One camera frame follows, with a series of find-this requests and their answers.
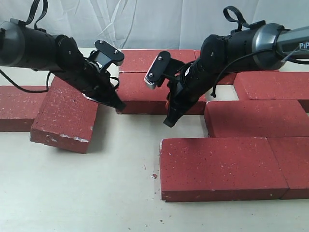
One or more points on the red brick front large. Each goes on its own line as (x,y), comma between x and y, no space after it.
(219,169)

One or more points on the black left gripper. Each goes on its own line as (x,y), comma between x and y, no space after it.
(85,76)

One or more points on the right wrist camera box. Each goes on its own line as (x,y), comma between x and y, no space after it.
(155,75)

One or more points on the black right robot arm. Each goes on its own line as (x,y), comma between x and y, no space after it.
(263,49)

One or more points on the red brick right second row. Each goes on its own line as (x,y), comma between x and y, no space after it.
(273,86)

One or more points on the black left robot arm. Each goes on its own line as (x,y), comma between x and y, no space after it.
(22,47)

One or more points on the red brick diagonal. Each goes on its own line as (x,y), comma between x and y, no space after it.
(140,99)

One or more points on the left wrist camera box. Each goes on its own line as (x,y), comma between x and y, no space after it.
(106,54)

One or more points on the red brick right third row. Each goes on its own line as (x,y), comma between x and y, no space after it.
(262,118)

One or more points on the blue wrinkled backdrop cloth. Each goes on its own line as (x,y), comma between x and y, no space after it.
(161,24)

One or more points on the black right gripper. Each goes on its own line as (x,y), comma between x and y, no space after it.
(194,81)

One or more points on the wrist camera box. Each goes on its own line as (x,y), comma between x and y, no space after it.
(106,54)
(155,75)

